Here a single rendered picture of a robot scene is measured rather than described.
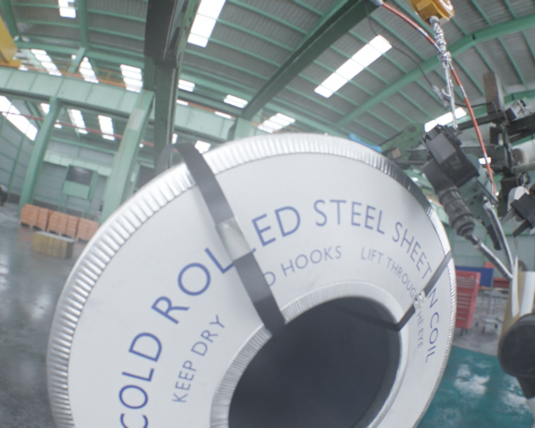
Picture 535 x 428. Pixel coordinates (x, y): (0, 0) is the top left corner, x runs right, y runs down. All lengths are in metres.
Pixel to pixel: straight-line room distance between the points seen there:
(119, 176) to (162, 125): 3.83
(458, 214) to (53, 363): 0.81
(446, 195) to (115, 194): 4.93
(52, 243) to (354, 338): 6.15
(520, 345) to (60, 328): 0.72
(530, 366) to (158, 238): 0.63
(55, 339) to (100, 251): 0.18
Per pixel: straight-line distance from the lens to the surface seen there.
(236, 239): 0.39
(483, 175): 0.83
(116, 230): 0.43
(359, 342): 0.94
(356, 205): 0.59
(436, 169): 0.67
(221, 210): 0.39
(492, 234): 0.87
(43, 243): 6.57
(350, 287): 0.59
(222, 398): 0.54
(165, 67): 1.20
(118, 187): 5.12
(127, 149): 5.26
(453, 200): 0.64
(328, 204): 0.54
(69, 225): 11.42
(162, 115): 1.33
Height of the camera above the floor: 1.09
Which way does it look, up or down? 8 degrees up
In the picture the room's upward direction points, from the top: 10 degrees clockwise
